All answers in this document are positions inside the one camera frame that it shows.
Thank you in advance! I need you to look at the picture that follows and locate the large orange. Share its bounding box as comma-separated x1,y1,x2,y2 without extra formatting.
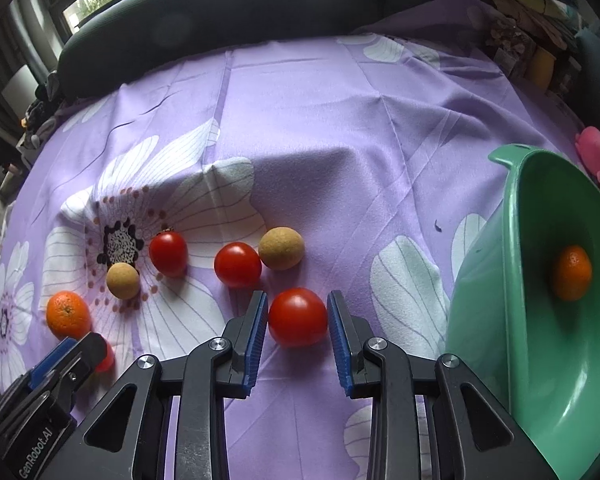
553,245,593,301

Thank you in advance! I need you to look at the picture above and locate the small red cherry tomato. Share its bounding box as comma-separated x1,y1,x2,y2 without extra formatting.
95,342,114,374

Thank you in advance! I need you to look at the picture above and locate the small mandarin orange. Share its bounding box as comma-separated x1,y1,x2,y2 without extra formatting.
45,290,92,340

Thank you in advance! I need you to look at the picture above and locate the tan longan left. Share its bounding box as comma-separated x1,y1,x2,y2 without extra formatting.
106,262,140,300

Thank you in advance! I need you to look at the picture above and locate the tan longan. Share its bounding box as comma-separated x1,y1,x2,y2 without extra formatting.
106,262,140,300
258,226,306,271

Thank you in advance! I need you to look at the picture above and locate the red tomato with stem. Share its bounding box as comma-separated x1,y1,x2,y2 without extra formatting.
149,231,188,278

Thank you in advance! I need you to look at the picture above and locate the tan longan right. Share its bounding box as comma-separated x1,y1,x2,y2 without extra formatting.
258,226,306,271

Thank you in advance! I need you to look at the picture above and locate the purple floral cloth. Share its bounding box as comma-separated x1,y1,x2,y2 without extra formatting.
0,0,586,480

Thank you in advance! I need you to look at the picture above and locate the green plastic basin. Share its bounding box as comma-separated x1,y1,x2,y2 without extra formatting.
445,144,600,479

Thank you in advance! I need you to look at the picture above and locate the dark green sofa cushion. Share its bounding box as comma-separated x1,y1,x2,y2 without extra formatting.
57,0,382,101

